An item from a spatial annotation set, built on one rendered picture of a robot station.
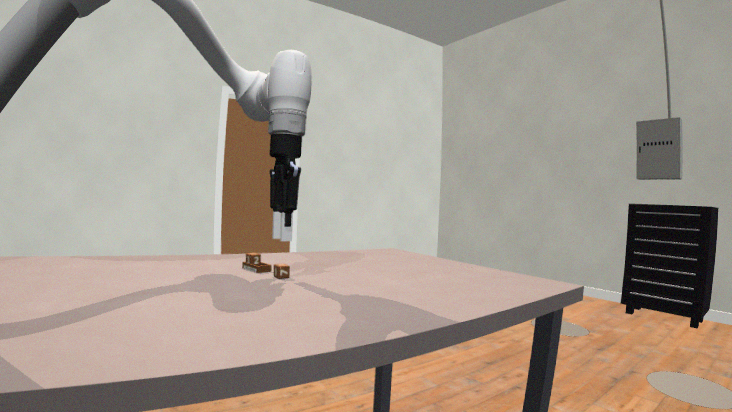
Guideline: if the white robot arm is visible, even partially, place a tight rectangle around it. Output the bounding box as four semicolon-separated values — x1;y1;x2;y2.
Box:
0;0;312;137

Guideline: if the brown wooden number cube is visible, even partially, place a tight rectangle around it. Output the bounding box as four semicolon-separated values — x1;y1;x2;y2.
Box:
246;253;261;266
274;264;290;279

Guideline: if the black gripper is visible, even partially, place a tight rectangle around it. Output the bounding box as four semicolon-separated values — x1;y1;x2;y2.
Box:
270;134;302;241

